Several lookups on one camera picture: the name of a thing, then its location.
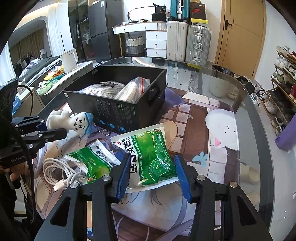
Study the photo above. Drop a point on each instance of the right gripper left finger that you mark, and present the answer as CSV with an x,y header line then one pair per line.
x,y
67,219

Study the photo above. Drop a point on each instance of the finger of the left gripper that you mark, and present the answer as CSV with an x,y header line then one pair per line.
x,y
41,138
29,124

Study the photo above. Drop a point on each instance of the shoe rack with shoes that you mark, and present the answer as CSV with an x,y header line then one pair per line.
x,y
280,104

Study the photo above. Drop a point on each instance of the purple bag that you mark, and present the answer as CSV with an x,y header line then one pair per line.
x,y
286,139

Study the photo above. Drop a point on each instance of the teal suitcase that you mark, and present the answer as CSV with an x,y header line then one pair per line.
x,y
180,10

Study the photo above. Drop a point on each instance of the black handbag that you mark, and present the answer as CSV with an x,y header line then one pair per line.
x,y
160,13

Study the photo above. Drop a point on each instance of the black refrigerator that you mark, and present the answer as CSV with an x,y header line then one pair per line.
x,y
103,16

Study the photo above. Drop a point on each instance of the large green medicine bag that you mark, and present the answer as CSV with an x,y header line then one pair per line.
x,y
151,164

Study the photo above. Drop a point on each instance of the small green medicine packet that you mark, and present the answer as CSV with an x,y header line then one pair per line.
x,y
98,160

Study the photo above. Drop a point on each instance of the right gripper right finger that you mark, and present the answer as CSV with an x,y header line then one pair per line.
x,y
239,218

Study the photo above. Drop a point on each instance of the white drawer desk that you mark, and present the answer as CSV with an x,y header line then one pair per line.
x,y
156,36

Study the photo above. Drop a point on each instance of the white plush toy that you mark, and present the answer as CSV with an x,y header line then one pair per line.
x,y
80,123

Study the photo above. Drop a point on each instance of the oval mirror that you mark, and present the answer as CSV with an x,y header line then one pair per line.
x,y
141,13

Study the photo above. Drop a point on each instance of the tall black glass cabinet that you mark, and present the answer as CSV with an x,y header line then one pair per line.
x,y
80,30

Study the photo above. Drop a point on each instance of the wooden door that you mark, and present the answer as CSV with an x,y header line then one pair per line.
x,y
241,37

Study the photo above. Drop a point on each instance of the bed with dark blanket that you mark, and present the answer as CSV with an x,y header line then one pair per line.
x,y
35,67

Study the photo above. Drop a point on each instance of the black cardboard box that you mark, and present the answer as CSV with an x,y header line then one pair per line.
x,y
135,106

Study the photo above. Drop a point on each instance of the silver suitcase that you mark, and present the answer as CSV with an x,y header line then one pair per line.
x,y
198,44

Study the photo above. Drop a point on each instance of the white suitcase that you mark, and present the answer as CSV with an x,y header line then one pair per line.
x,y
176,40

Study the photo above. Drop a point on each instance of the stacked shoe boxes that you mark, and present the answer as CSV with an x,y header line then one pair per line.
x,y
198,13

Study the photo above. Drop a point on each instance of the grey side cabinet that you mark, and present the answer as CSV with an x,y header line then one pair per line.
x,y
23,101

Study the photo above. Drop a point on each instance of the left hand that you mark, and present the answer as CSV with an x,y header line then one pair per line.
x,y
16,171

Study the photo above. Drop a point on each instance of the white electric kettle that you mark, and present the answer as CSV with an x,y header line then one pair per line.
x,y
69,60

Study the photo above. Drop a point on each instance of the woven laundry basket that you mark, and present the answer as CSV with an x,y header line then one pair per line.
x,y
135,46

